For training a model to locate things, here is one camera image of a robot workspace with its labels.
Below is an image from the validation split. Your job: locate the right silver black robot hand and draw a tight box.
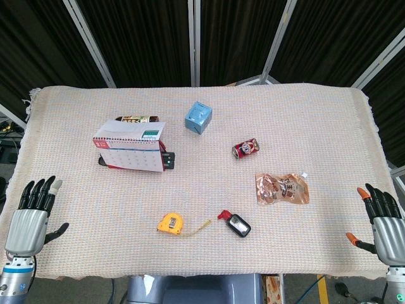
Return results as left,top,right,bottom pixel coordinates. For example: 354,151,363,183
346,182,405,272

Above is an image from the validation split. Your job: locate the black electronic device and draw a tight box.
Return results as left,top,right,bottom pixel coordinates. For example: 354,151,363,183
160,151,177,170

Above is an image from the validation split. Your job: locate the black bottle with red cap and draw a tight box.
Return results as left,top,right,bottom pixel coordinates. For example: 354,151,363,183
217,210,252,239

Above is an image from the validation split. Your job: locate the beige woven tablecloth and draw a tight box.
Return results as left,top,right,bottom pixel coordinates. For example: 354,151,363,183
0,82,396,281

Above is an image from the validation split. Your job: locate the light blue cube box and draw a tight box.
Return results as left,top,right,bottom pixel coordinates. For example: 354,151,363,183
184,101,213,135

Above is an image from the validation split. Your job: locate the orange snack pouch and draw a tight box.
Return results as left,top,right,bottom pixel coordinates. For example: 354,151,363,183
254,172,310,206

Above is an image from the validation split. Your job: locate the brown drink bottle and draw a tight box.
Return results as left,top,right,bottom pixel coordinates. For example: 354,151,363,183
115,115,161,124

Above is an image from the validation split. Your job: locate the white desk calendar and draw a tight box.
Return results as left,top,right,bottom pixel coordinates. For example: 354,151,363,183
92,119,167,173

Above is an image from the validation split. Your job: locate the red soda can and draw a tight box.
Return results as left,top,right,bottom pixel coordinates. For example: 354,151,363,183
232,137,261,159

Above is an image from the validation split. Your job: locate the yellow tape measure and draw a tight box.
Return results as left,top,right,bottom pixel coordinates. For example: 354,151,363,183
156,212,184,236

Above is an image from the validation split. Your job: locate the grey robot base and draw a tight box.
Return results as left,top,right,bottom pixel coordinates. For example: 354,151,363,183
126,274,264,304

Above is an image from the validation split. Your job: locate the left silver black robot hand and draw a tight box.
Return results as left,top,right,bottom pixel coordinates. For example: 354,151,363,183
4,175,70,257

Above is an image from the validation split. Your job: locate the black folding screen partition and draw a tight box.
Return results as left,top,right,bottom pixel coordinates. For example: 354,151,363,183
0,0,405,168

